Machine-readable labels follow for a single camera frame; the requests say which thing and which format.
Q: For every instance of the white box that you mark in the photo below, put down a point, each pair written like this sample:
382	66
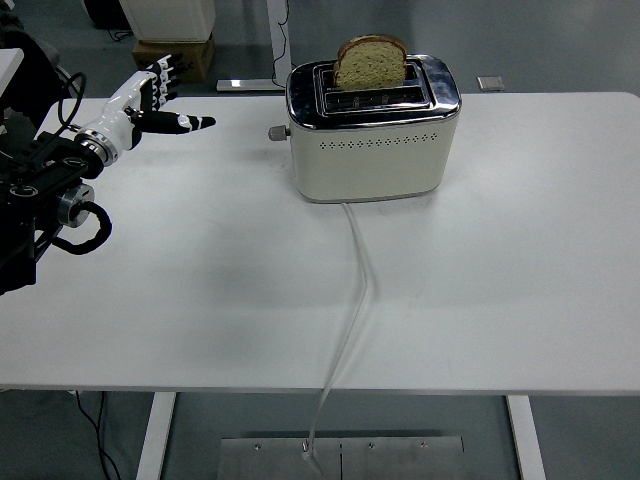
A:
170	17

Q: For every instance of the white-black robot hand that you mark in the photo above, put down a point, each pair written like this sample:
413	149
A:
120	115

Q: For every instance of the white table leg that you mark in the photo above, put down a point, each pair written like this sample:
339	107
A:
156	435
525	435

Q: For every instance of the grey metal plate with screws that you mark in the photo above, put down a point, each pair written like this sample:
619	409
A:
400	462

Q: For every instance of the white side desk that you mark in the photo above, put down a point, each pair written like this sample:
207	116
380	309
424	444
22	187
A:
10	62

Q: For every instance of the grey floor socket plate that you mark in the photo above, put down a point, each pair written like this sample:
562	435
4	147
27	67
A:
492	83

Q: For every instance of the brown bread slice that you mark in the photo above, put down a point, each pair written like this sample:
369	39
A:
370	65

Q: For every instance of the black case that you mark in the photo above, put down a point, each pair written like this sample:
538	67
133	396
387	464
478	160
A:
102	12

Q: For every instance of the brown cardboard box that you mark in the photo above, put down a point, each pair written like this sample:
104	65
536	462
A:
195	55

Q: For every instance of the cream and chrome toaster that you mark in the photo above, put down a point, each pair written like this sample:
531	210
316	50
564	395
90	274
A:
370	170

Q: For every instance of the black office chair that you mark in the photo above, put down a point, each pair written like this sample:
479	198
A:
35	75

